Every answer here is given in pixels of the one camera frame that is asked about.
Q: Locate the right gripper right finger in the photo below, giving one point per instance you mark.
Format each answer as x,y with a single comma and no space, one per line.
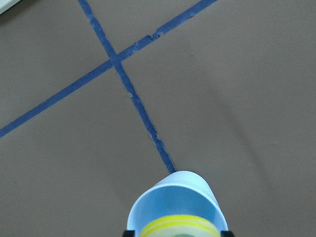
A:
227,234

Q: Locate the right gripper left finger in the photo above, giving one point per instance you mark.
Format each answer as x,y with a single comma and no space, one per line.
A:
128,233

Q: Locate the lemon slice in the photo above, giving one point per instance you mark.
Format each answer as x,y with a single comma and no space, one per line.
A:
180,226

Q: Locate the blue plastic cup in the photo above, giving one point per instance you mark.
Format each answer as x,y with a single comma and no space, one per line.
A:
180,193

